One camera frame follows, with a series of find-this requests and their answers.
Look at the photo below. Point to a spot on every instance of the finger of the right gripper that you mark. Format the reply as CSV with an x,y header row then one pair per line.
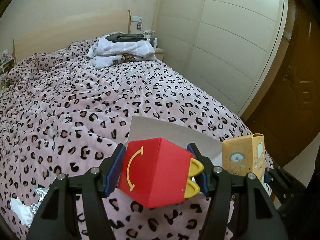
x,y
273,177

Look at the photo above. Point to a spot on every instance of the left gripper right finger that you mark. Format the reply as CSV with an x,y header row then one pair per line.
x,y
255,215

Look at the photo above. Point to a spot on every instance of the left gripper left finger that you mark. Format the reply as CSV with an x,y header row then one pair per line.
x,y
56,217

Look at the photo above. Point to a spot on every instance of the orange Butter Bear box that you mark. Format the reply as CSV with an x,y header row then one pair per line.
x,y
243,155

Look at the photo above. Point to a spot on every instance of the red house-shaped box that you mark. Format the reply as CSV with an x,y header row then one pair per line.
x,y
158,173

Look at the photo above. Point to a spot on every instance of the silver checkered foil bag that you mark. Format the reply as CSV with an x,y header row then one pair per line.
x,y
41,192

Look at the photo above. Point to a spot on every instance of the brown wooden door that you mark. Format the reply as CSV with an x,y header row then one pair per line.
x,y
286,110

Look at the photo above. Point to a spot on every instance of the pink leopard print blanket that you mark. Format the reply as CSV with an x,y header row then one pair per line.
x,y
60,114

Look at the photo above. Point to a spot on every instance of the white JINCE cardboard box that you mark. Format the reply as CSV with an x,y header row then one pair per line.
x,y
147,128

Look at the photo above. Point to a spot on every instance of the white wardrobe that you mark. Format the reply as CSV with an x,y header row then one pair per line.
x,y
225,47

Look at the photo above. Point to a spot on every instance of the cluttered side shelf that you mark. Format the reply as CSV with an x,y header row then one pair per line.
x,y
7,63

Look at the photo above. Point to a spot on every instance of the white bedside table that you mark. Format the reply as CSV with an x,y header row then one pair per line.
x,y
159,54

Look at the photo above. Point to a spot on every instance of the folded white towel clothes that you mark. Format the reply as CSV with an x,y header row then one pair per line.
x,y
105,53

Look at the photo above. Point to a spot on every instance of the beige wooden headboard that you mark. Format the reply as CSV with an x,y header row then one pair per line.
x,y
61,34

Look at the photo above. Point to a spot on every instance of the dark folded garment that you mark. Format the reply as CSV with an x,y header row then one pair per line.
x,y
121,37

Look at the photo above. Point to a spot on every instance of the wall socket with plug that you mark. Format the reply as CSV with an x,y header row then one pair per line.
x,y
136,21

